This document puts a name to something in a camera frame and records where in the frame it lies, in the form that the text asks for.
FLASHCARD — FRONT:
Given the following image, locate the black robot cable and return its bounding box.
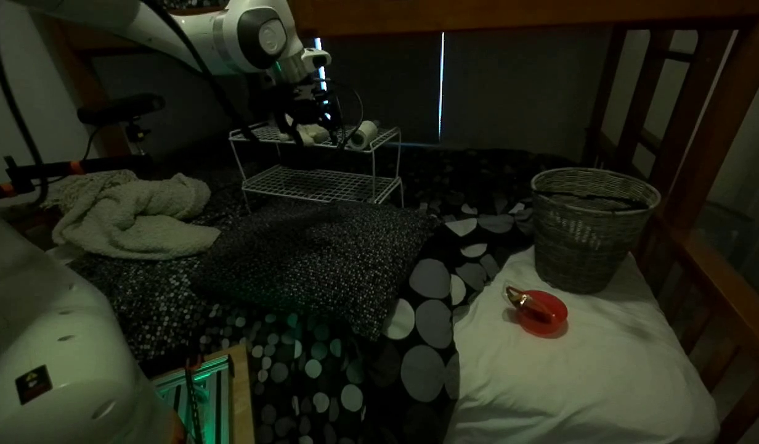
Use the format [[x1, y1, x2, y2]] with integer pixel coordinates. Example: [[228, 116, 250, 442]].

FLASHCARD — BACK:
[[0, 0, 55, 207]]

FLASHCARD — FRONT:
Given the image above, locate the wooden bunk bed frame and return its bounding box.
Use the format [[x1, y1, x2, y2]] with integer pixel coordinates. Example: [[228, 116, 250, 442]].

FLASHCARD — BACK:
[[31, 0, 759, 444]]

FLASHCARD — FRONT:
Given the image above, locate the wooden crate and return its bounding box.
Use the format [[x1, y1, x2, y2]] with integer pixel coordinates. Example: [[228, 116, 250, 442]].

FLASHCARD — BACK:
[[152, 343, 256, 444]]

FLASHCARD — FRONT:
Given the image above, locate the wooden bunk bed ladder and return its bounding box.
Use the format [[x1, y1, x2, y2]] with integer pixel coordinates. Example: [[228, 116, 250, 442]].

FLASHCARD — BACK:
[[583, 26, 706, 193]]

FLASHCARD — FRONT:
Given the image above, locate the black rod with orange band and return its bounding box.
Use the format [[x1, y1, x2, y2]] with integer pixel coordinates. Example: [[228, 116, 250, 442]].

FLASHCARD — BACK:
[[0, 153, 142, 204]]

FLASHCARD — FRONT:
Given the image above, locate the black polka dot blanket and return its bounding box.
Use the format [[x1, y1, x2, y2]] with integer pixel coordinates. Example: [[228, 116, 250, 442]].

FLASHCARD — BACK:
[[68, 145, 579, 444]]

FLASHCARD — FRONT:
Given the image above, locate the woven wicker basket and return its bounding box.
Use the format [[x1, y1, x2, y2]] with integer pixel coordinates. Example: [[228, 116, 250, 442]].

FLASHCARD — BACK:
[[531, 166, 664, 295]]

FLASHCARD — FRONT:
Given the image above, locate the white bear toy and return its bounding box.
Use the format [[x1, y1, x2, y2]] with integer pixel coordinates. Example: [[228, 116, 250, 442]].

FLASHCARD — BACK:
[[296, 121, 335, 147]]

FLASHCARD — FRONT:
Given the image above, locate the white wire rack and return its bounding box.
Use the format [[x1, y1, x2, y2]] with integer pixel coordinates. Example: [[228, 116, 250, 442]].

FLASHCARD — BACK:
[[228, 121, 410, 212]]

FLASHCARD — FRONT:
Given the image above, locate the dark window curtain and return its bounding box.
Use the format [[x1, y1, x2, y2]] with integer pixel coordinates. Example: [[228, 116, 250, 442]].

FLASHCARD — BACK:
[[329, 29, 616, 161]]

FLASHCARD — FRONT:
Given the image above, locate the orange bowl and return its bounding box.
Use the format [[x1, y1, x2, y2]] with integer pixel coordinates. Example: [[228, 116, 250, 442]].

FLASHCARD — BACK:
[[516, 288, 572, 339]]

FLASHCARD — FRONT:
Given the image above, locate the crumpled beige towel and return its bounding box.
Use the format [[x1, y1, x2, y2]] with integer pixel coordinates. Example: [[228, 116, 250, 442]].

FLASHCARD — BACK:
[[44, 168, 224, 264]]

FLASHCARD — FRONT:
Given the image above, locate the white pillow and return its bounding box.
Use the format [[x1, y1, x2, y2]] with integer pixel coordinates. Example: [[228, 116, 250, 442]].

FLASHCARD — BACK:
[[442, 244, 723, 444]]

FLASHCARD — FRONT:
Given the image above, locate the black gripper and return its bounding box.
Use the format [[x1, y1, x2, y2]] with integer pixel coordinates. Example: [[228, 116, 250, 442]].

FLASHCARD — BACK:
[[288, 46, 346, 133]]

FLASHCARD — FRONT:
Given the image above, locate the dark speckled pillow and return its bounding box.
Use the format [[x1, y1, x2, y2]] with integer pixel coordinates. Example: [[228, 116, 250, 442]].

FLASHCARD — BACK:
[[188, 199, 440, 343]]

